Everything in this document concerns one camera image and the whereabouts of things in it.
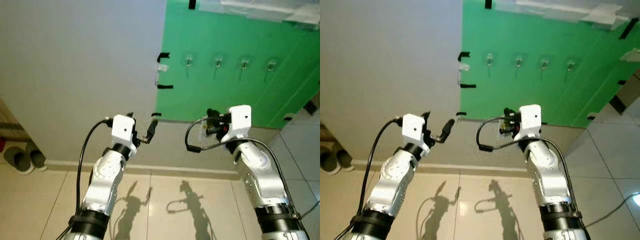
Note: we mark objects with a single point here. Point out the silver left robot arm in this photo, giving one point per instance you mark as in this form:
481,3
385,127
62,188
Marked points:
102,180
395,180

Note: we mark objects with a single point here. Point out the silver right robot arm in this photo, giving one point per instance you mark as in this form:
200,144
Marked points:
550,175
262,175

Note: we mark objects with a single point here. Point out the clear adhesive metal hook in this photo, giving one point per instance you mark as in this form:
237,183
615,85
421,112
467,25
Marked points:
518,60
244,63
544,63
271,64
489,58
188,60
571,64
218,61

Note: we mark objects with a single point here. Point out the green hook board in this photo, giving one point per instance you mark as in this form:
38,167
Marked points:
480,30
225,35

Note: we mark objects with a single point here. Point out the white tape piece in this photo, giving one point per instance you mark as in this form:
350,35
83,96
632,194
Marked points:
464,66
161,67

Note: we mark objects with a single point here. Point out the grey slipper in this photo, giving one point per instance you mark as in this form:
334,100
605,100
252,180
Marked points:
345,159
327,162
36,156
17,160

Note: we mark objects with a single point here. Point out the clear plastic sheet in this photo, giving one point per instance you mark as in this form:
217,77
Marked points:
260,10
550,10

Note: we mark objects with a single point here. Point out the wooden slatted rack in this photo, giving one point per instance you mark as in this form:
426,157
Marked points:
10,122

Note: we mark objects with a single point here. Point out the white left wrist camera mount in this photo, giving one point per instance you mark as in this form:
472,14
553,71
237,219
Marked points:
414,129
122,129

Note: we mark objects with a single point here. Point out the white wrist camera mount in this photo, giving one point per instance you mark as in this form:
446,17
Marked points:
122,129
531,120
414,129
239,120

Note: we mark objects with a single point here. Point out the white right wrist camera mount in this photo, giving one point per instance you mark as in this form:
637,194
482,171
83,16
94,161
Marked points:
239,120
531,120

